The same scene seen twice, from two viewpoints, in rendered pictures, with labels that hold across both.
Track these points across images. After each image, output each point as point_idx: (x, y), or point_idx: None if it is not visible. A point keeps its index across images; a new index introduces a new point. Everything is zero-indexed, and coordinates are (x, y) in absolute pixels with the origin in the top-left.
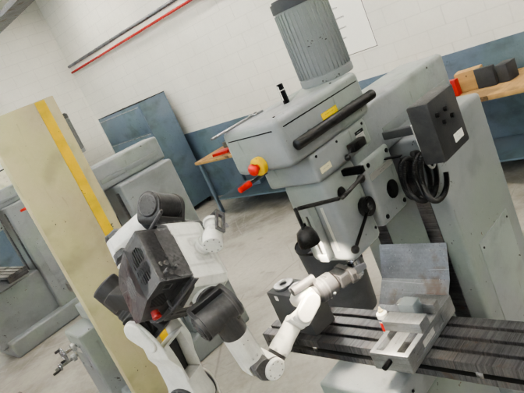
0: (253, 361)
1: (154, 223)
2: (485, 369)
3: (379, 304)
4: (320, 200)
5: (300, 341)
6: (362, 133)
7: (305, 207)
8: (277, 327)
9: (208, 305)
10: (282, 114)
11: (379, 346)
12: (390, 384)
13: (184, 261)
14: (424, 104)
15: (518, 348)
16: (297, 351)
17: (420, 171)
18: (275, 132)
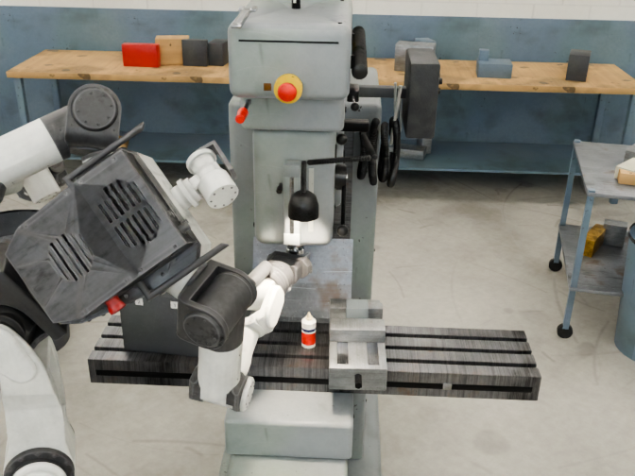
0: (236, 382)
1: (121, 144)
2: (456, 379)
3: (249, 315)
4: (317, 157)
5: (170, 365)
6: None
7: (321, 161)
8: (108, 348)
9: (215, 290)
10: (347, 23)
11: (338, 360)
12: (334, 409)
13: (181, 216)
14: (437, 64)
15: (479, 354)
16: (154, 382)
17: (399, 144)
18: (344, 46)
